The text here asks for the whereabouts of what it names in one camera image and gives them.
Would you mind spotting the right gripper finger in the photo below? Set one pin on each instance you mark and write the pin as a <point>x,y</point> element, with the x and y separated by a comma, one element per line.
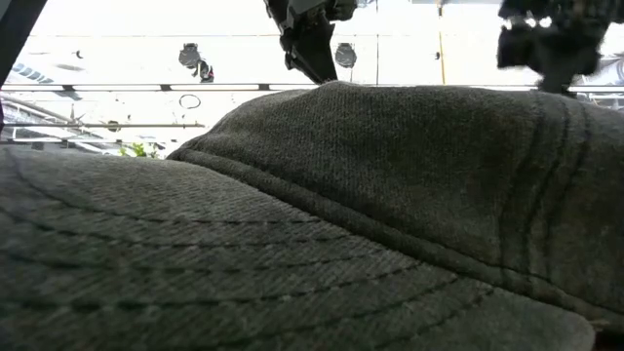
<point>557,83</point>

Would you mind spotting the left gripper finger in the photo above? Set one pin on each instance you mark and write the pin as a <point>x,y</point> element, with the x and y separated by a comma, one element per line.
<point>312,49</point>

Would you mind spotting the black ceiling camera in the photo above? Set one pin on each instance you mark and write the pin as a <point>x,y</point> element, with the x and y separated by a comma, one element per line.
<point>347,54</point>
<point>189,54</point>
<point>206,72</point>

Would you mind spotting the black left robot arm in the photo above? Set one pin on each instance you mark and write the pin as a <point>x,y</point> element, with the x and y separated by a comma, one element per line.
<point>17,29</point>

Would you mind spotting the thin overhead metal bar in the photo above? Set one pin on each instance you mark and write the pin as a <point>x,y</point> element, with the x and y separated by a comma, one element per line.
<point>97,126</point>

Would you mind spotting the green plant in white pot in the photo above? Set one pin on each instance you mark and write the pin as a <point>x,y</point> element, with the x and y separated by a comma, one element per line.
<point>140,149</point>

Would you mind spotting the gray baseball cap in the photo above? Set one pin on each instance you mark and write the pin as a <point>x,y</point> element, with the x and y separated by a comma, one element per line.
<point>341,219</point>

